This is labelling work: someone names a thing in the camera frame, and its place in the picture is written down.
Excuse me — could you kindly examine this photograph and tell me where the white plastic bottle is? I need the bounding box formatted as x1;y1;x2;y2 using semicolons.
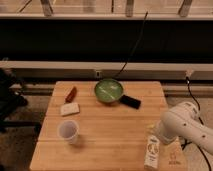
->
144;135;160;171

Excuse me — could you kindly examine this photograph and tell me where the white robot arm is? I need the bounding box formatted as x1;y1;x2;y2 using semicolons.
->
154;102;213;155

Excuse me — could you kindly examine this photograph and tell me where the green ceramic bowl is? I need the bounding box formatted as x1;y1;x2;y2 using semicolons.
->
94;79;124;104

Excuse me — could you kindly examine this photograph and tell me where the black rectangular block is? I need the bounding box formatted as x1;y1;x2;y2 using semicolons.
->
120;95;141;109

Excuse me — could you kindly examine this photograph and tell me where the red-brown bar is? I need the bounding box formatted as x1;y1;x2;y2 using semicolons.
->
65;87;77;103

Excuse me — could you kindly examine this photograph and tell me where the white sponge block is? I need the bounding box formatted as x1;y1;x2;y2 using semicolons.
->
60;102;80;116

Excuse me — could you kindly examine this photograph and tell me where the clear plastic cup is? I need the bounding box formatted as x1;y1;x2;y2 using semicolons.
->
57;120;79;144

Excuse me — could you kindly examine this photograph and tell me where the black chair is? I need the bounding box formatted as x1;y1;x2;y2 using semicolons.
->
0;69;41;133

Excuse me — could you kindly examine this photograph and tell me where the wall outlet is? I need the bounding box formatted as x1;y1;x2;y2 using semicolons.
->
96;71;101;78

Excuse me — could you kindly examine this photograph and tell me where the black floor cable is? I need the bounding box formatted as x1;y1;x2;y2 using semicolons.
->
179;76;213;171

